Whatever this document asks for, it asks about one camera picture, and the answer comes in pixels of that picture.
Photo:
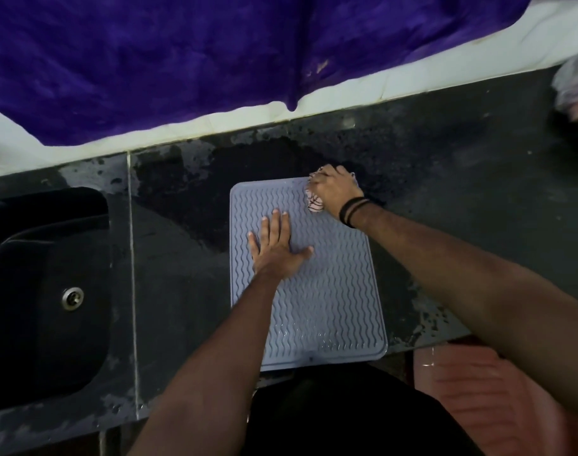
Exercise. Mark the red plastic chair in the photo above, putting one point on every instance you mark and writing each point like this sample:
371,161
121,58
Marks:
498,403

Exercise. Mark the black sink basin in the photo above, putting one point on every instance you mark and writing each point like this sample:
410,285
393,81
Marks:
46,299

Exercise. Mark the grey ribbed silicone mat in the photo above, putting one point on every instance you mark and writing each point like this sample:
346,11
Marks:
327,303

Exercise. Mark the person's left forearm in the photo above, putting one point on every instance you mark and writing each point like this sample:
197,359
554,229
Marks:
208,375

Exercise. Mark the black thread wristband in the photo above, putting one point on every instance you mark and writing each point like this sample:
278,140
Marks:
353,211

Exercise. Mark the clear plastic bag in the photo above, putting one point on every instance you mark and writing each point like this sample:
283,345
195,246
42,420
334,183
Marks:
576,92

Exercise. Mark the person's left hand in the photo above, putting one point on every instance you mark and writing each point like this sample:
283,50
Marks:
274,254

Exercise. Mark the person's right forearm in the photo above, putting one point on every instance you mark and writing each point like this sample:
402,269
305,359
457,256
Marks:
469,284

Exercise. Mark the metal sink drain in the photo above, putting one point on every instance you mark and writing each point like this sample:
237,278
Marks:
72,298

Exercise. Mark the person's right hand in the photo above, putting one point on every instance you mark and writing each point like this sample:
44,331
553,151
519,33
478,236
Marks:
336,189

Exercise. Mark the checkered pink cleaning cloth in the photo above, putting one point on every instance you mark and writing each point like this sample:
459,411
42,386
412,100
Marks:
313,204

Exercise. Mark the person's black trousers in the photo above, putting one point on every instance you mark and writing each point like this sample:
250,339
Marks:
355,413

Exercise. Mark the purple hanging cloth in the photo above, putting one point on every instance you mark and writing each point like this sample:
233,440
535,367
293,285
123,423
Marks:
151,56

